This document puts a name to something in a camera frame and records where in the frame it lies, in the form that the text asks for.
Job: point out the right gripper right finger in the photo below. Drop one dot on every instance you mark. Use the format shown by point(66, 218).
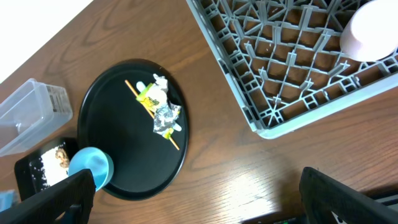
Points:
point(324, 197)

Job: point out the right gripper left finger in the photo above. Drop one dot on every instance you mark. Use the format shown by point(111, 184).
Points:
point(69, 201)

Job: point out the white light-blue bowl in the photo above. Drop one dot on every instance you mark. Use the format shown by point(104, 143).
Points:
point(98, 162)

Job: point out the brown food scrap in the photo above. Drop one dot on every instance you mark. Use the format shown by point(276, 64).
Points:
point(62, 157)

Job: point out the green yellow wrapper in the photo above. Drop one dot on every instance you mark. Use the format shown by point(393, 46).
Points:
point(145, 99)

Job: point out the wooden chopstick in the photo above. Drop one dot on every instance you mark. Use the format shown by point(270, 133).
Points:
point(149, 112)

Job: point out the light blue plastic spoon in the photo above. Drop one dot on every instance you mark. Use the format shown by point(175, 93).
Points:
point(140, 87)

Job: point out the white tissue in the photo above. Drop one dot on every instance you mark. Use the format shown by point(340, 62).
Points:
point(158, 90)

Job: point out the pink cup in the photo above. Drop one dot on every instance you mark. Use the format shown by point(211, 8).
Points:
point(371, 33)

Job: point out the foil wrapper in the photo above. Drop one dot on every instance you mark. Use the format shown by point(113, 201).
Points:
point(165, 120)

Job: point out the grey dishwasher rack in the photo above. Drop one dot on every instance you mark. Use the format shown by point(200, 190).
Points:
point(282, 60)

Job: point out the scattered rice grains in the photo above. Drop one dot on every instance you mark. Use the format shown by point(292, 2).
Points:
point(46, 171)

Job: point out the black rectangular tray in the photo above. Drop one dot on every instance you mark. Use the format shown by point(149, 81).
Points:
point(29, 171)

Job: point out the clear plastic bin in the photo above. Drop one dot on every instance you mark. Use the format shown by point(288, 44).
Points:
point(33, 112)

